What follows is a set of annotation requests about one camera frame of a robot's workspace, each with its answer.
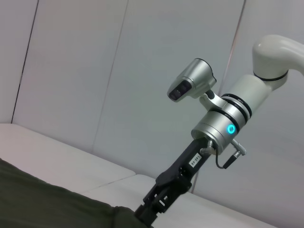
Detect dark green t-shirt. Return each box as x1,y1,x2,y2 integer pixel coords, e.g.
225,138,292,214
0,158,158,228

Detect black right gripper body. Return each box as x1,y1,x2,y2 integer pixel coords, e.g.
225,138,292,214
153,139,208,196

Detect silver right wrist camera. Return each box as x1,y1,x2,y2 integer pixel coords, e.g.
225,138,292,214
167,58,218,103

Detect right arm gripper cable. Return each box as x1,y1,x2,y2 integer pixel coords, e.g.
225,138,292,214
215,139,248,170

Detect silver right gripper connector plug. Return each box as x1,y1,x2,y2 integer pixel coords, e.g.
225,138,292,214
199,140,216,156

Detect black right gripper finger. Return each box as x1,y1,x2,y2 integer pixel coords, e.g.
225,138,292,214
137,189,181,223
134,183,167,216

